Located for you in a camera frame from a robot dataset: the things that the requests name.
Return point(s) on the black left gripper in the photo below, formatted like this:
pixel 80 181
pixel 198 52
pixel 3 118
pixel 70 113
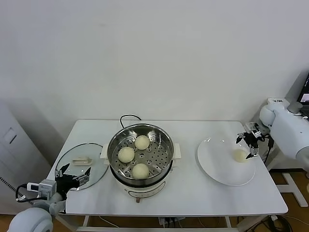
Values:
pixel 66 183

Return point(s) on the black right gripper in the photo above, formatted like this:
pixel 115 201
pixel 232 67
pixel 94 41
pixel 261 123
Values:
pixel 252 142

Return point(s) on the round white steamed baozi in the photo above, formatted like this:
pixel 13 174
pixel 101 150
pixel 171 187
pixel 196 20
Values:
pixel 141 142
pixel 239 155
pixel 126 155
pixel 140 170

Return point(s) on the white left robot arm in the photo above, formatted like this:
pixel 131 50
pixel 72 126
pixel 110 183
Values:
pixel 31 218

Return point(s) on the stainless steel steamer basket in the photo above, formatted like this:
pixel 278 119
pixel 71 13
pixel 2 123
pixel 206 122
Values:
pixel 166 145

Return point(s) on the black usb hub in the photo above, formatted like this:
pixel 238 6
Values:
pixel 271 142

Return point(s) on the white round plate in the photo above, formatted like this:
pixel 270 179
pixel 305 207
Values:
pixel 222 169

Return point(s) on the grey round desk object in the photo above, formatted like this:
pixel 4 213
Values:
pixel 295 106

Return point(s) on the white desk foot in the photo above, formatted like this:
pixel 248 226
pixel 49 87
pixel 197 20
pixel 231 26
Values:
pixel 292 187

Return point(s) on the white cabinet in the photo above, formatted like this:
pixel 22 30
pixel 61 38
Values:
pixel 14 145

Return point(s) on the cream electric cooker base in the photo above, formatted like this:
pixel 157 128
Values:
pixel 144 191

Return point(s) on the dark laptop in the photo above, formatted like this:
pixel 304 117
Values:
pixel 306 89

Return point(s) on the white power strip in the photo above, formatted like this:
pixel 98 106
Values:
pixel 169 221

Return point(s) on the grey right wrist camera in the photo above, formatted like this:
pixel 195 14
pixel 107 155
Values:
pixel 252 126

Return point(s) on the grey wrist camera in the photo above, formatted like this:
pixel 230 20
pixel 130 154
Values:
pixel 47 188
pixel 252 126

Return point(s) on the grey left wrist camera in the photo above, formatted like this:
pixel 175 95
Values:
pixel 47 188

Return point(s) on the white table frame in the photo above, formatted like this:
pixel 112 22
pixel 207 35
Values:
pixel 120 229

